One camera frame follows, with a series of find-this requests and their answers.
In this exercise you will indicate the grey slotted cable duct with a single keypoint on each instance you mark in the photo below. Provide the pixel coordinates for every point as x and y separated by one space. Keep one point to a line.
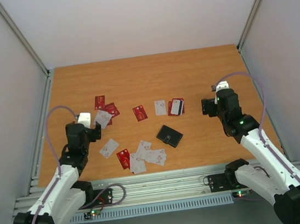
154 208

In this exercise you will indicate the black leather card holder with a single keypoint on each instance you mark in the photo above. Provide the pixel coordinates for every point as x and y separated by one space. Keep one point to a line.
169 136

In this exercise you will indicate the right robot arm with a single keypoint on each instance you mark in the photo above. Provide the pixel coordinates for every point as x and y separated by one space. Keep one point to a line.
278 181

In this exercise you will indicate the aluminium table edge rail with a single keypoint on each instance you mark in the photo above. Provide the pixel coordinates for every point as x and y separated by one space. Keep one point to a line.
165 185

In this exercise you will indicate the right controller board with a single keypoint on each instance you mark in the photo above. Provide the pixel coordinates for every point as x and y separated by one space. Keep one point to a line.
242 193

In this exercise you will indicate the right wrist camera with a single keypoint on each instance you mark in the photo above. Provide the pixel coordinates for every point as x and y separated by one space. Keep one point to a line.
220 86

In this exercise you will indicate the right frame post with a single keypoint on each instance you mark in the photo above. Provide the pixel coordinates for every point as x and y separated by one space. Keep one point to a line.
249 22

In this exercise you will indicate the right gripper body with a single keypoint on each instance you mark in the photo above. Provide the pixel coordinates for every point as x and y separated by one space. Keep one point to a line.
208 107

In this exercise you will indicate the white floral cards near holder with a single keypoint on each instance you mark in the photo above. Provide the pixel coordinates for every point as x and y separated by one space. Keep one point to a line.
157 156

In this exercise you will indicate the left controller board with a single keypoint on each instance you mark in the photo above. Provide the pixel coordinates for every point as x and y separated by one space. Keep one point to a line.
91 214

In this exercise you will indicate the frame post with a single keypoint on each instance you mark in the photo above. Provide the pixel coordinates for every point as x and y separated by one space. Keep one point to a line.
22 39
249 22

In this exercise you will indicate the left frame post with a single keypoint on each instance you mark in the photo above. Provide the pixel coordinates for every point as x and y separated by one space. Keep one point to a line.
22 39

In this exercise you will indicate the red card under pile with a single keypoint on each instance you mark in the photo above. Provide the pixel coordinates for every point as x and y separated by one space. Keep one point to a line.
124 158

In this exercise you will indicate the red card centre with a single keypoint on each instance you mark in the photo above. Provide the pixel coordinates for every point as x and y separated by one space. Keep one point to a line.
140 113

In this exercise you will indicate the red card far left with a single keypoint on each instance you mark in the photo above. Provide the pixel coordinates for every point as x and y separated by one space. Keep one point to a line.
99 102

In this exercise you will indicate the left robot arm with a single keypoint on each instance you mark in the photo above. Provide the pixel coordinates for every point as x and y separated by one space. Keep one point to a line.
65 194

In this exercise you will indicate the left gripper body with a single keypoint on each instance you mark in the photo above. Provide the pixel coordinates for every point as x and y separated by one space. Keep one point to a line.
96 134

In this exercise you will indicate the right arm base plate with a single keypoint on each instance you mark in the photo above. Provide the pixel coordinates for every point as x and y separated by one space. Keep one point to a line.
219 183

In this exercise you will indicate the white floral card centre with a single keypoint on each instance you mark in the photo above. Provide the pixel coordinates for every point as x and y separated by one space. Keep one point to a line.
160 107

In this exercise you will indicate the controller board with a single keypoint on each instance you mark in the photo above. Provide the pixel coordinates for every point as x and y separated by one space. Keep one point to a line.
242 193
91 214

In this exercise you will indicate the white floral card pile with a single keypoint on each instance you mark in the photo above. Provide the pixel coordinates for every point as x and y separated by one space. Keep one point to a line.
137 159

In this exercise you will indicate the white floral card front left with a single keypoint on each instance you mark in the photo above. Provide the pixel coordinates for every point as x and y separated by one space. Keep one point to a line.
109 148

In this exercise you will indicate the red card with white card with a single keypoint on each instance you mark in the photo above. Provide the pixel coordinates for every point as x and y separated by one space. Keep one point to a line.
176 107

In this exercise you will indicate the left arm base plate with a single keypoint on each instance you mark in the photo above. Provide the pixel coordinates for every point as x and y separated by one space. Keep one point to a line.
99 197

